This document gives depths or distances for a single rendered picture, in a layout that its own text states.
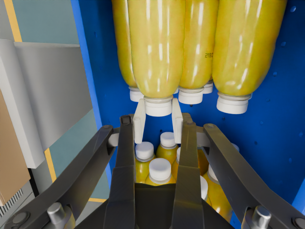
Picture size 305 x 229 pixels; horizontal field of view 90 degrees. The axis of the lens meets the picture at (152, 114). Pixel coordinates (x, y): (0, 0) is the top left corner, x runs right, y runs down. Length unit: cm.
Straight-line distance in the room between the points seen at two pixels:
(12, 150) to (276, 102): 56
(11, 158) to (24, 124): 9
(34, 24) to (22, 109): 122
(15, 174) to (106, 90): 36
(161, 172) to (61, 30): 139
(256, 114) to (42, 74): 53
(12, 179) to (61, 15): 123
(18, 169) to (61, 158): 150
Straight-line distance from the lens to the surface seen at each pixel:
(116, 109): 28
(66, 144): 188
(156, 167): 28
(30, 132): 50
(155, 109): 20
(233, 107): 23
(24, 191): 233
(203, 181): 26
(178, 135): 16
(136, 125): 16
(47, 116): 56
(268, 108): 32
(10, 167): 51
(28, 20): 166
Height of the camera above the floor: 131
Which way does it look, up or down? 66 degrees down
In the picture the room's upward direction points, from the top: 173 degrees counter-clockwise
